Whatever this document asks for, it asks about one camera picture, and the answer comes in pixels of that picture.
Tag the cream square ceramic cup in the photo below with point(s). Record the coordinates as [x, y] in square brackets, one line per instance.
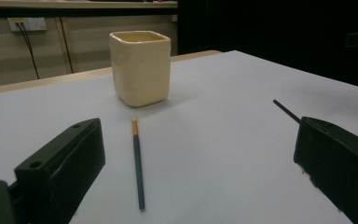
[141, 68]

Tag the black curtain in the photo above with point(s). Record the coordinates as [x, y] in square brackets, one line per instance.
[261, 25]

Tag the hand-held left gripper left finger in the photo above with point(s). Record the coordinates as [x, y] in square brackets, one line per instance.
[59, 174]

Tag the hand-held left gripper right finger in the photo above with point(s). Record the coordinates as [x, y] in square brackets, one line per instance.
[338, 165]

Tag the white wall power outlet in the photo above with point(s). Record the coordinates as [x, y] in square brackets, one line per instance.
[34, 24]

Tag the white paper table sheet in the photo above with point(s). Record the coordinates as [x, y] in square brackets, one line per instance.
[214, 140]

